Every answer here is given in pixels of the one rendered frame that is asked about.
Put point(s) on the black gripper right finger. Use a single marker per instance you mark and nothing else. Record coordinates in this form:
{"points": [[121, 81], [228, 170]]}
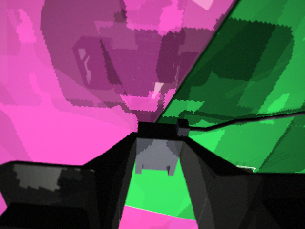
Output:
{"points": [[225, 196]]}

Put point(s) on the green circuit board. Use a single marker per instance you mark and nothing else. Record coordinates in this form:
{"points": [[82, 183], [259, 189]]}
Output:
{"points": [[253, 66]]}

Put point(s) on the black connector plug with cable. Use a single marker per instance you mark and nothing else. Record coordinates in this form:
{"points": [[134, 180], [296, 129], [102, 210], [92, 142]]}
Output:
{"points": [[158, 145]]}

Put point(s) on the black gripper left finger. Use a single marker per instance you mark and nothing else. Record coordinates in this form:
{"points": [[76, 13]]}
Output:
{"points": [[100, 185]]}

